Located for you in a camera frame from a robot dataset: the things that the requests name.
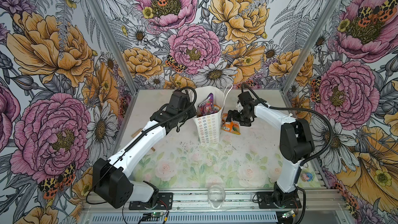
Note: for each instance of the white printed paper bag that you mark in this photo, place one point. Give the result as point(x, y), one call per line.
point(209, 127)

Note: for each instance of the pink purple snack packet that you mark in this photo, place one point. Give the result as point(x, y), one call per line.
point(208, 106)

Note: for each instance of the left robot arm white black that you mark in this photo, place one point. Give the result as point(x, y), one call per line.
point(111, 176)

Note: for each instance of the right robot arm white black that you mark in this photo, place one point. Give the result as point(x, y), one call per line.
point(296, 143)

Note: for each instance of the orange snack packet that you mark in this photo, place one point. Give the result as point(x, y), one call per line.
point(231, 127)

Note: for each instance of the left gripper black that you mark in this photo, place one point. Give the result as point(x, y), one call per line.
point(190, 106)

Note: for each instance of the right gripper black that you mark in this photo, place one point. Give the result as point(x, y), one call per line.
point(246, 123)

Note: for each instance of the small colourful toy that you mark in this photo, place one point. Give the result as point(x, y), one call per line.
point(307, 176)

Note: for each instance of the aluminium front rail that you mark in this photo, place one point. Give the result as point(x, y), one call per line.
point(196, 206)

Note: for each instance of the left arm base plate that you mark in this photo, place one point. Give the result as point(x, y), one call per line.
point(163, 202)

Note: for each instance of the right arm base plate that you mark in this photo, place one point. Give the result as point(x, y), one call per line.
point(271, 200)

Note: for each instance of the clear glass bowl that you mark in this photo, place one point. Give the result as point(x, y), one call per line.
point(216, 196)

